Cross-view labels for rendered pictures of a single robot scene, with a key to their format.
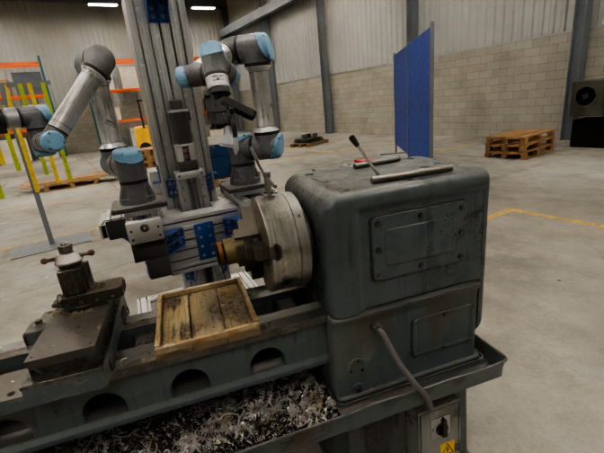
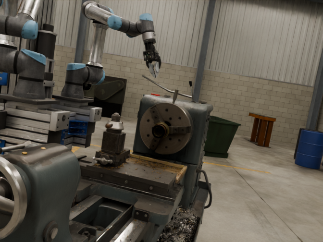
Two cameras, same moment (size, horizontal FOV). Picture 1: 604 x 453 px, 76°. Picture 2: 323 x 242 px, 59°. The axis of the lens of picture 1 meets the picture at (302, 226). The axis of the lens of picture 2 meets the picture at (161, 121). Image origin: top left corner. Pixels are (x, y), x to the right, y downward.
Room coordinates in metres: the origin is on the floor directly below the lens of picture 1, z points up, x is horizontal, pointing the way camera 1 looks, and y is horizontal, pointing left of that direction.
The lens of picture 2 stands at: (0.36, 1.64, 1.30)
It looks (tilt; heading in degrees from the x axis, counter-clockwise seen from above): 6 degrees down; 300
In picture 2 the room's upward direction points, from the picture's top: 9 degrees clockwise
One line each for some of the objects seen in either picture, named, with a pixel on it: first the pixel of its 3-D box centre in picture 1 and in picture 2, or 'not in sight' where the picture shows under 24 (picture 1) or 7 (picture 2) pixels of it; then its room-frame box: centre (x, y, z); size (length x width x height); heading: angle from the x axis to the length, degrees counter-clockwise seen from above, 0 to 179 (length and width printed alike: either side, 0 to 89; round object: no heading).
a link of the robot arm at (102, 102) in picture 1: (105, 115); (7, 16); (1.77, 0.80, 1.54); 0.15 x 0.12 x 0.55; 44
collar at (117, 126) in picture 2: (67, 256); (115, 124); (1.10, 0.72, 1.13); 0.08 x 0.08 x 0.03
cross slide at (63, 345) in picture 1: (79, 320); (122, 172); (1.04, 0.70, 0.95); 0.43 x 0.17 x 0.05; 16
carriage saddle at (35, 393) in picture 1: (66, 341); (118, 188); (1.01, 0.74, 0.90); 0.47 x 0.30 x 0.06; 16
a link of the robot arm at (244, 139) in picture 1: (242, 147); (76, 72); (1.86, 0.25, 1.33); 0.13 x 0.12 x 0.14; 77
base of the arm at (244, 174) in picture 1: (244, 172); (73, 89); (1.86, 0.25, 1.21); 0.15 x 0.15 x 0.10
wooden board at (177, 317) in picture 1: (205, 312); (149, 168); (1.12, 0.35, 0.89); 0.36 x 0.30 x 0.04; 16
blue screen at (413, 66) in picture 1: (408, 107); not in sight; (7.74, -2.30, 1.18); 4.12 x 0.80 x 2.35; 172
